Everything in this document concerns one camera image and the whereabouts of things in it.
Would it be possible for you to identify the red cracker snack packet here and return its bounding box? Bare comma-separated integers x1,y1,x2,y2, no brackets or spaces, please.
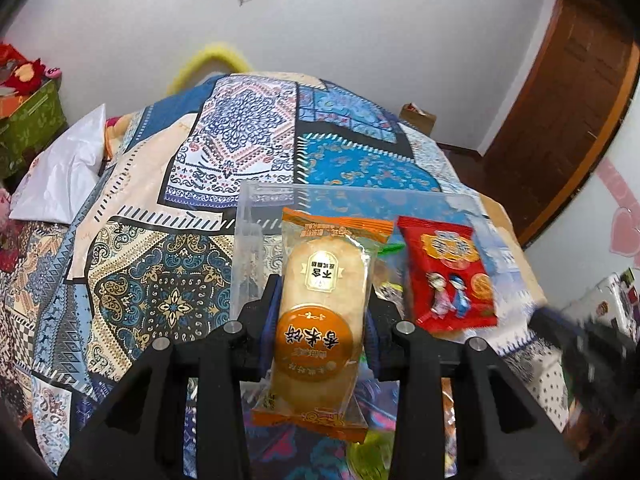
397,216,498,333

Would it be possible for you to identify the round rice cracker pack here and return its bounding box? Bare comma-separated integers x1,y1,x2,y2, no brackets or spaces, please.
252,208,394,442

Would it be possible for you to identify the zip bag of cookies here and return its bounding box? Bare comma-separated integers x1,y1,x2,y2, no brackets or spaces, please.
372,243,406,316

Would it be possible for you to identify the green jelly cup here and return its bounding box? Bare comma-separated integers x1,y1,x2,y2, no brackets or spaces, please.
346,430,395,480

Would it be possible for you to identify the patchwork patterned bedspread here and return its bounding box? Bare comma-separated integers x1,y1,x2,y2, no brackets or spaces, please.
0,70,572,480

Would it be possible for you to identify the clear plastic storage bin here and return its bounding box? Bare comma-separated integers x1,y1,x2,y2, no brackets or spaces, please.
230,181,533,352

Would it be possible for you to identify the brown wooden door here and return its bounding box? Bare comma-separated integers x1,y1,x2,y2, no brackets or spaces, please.
484,0,639,245

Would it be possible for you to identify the white plastic bag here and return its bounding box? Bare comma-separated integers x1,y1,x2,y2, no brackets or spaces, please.
9,105,106,226

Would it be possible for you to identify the brown cardboard box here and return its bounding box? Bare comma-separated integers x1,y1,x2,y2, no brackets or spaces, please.
399,103,437,136

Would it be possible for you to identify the green storage box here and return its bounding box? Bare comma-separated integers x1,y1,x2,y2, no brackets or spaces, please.
1,80,67,179

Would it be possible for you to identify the red stuffed decorations pile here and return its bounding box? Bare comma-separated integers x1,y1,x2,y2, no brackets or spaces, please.
1,42,62,96

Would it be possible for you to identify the yellow curved headboard hoop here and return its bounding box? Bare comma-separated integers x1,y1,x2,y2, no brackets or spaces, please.
165,42,253,96

